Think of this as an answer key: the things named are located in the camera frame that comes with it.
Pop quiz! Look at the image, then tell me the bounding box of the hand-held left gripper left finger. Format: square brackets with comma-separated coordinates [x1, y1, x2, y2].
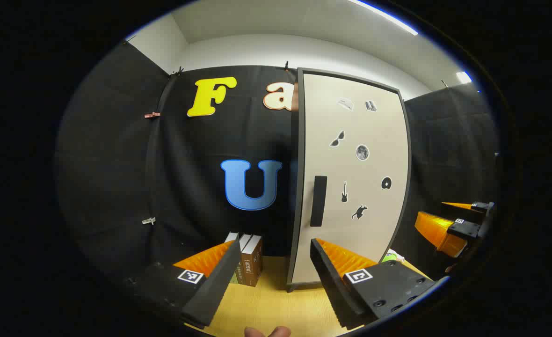
[122, 240, 243, 329]

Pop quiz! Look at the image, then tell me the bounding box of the beige cabinet door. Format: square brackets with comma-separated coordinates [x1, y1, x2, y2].
[299, 73, 409, 285]

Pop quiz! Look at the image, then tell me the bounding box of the green and white book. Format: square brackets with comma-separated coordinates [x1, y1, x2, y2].
[224, 232, 240, 284]

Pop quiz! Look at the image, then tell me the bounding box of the black door handle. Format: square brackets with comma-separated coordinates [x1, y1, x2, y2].
[310, 176, 328, 227]

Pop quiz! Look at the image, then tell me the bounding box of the thick brown book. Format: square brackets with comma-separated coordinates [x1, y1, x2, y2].
[241, 235, 264, 287]

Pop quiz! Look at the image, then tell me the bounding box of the black backdrop cloth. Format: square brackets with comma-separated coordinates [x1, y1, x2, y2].
[54, 40, 499, 281]

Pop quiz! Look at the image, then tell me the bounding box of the slim brown book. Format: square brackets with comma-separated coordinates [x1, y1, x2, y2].
[235, 233, 253, 285]

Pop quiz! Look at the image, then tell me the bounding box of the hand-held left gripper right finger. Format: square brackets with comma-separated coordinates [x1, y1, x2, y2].
[310, 238, 440, 330]

